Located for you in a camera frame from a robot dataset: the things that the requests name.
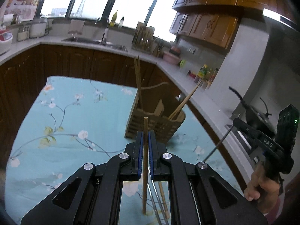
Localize wooden base cabinets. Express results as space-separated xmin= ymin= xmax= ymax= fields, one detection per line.
xmin=0 ymin=44 xmax=255 ymax=189

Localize grey kitchen countertop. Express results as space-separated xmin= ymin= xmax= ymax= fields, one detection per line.
xmin=0 ymin=33 xmax=238 ymax=142

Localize metal chopstick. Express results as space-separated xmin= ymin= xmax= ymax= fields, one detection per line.
xmin=153 ymin=192 xmax=168 ymax=225
xmin=150 ymin=180 xmax=163 ymax=225
xmin=203 ymin=124 xmax=236 ymax=163

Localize wooden utensil holder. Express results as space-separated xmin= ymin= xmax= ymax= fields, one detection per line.
xmin=124 ymin=82 xmax=186 ymax=145

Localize steel kitchen sink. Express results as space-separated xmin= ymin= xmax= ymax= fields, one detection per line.
xmin=61 ymin=36 xmax=128 ymax=52

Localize kitchen window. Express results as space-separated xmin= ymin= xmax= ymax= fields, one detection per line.
xmin=40 ymin=0 xmax=181 ymax=43

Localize knife block with knives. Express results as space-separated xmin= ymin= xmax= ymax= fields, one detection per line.
xmin=153 ymin=37 xmax=165 ymax=58

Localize black wok with handle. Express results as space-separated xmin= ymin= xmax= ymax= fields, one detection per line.
xmin=228 ymin=86 xmax=279 ymax=134

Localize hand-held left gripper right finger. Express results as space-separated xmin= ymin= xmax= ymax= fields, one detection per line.
xmin=148 ymin=131 xmax=269 ymax=225

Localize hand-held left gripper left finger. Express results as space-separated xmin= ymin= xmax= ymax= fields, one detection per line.
xmin=20 ymin=131 xmax=144 ymax=225

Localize wooden upper cabinets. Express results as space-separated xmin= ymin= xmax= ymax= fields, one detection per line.
xmin=168 ymin=0 xmax=283 ymax=50

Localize yellow oil bottle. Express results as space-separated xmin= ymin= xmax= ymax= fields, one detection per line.
xmin=110 ymin=10 xmax=119 ymax=28

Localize gas stove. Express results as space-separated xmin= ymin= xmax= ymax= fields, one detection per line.
xmin=226 ymin=121 xmax=260 ymax=168

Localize set of white jars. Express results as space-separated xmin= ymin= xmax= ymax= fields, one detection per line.
xmin=17 ymin=26 xmax=30 ymax=42

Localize pink plastic basin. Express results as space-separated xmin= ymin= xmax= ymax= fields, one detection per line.
xmin=163 ymin=51 xmax=180 ymax=65

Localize yellow bottle with green cap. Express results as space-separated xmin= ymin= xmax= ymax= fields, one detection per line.
xmin=199 ymin=64 xmax=209 ymax=79

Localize wooden chopstick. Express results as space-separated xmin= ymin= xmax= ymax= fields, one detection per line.
xmin=159 ymin=181 xmax=170 ymax=219
xmin=172 ymin=84 xmax=201 ymax=120
xmin=133 ymin=58 xmax=143 ymax=110
xmin=168 ymin=82 xmax=202 ymax=120
xmin=142 ymin=117 xmax=149 ymax=216

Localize floral light blue tablecloth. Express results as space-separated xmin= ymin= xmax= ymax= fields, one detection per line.
xmin=5 ymin=76 xmax=249 ymax=225

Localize person's right hand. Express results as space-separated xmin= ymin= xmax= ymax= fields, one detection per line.
xmin=244 ymin=162 xmax=283 ymax=202

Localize pale hanging dish cloth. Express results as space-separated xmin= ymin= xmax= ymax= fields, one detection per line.
xmin=68 ymin=20 xmax=85 ymax=36

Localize row of spice jars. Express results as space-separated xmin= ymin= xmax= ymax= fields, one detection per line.
xmin=194 ymin=67 xmax=219 ymax=90

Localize paper towel roll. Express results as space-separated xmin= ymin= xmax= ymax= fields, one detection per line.
xmin=2 ymin=14 xmax=15 ymax=25

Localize chrome sink faucet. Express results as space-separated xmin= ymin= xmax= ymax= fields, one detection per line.
xmin=95 ymin=16 xmax=111 ymax=45

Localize wooden countertop utensil rack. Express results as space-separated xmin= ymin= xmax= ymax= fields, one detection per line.
xmin=132 ymin=22 xmax=156 ymax=52

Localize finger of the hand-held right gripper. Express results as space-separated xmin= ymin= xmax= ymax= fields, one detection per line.
xmin=233 ymin=118 xmax=283 ymax=151

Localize white and red rice cooker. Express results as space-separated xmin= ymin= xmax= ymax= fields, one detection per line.
xmin=0 ymin=28 xmax=14 ymax=55

